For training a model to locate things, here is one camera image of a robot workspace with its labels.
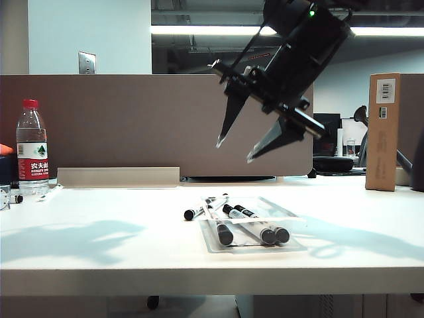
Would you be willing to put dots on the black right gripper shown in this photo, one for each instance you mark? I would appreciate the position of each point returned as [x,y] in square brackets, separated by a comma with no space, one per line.
[275,102]

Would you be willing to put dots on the metal wall plate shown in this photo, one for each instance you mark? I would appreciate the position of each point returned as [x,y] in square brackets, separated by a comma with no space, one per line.
[86,63]

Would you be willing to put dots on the black marker pen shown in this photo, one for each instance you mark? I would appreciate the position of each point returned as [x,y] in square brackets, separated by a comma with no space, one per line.
[19,199]

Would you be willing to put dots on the white framed monitor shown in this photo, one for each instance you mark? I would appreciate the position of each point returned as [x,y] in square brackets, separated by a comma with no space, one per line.
[351,127]

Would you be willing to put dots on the red label water bottle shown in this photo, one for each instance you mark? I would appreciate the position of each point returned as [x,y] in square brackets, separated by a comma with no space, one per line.
[33,165]

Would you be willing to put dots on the black partition knob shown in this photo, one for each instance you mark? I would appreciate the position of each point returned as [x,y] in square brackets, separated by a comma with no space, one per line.
[312,174]

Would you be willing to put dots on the orange cloth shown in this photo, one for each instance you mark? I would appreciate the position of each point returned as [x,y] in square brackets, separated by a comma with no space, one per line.
[5,149]

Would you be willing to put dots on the brown desk partition panel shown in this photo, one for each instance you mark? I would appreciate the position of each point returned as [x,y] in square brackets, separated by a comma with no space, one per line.
[132,126]

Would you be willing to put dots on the black computer monitor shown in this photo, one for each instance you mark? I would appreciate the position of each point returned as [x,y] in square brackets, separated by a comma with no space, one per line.
[331,145]

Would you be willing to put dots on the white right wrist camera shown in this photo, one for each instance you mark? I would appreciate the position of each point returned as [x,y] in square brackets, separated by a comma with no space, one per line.
[247,71]

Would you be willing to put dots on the long ceiling light strip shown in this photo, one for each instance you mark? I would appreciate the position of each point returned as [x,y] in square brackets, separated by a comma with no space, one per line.
[198,30]

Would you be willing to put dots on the clear plastic packaging box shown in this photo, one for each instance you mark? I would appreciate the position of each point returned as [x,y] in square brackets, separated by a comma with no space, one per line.
[251,249]

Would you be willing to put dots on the black oval pouch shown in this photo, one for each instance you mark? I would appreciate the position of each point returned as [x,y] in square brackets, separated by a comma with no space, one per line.
[333,164]

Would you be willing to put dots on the red lit ceiling sign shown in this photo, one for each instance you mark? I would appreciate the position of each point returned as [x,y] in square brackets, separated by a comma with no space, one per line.
[260,57]

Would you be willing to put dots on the black caster wheel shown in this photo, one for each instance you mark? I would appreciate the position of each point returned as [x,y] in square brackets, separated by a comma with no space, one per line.
[153,302]

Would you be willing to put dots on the tall brown cardboard box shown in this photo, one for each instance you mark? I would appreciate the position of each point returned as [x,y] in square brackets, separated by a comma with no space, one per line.
[381,149]

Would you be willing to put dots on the dark grey office chair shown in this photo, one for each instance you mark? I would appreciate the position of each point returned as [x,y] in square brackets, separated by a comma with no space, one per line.
[360,114]

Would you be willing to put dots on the dark blue box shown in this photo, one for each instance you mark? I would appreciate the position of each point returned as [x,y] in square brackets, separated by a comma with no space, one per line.
[6,169]

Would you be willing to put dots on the black capped white marker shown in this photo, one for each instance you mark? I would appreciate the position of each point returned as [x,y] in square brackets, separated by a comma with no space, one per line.
[225,236]
[217,202]
[189,214]
[267,236]
[282,234]

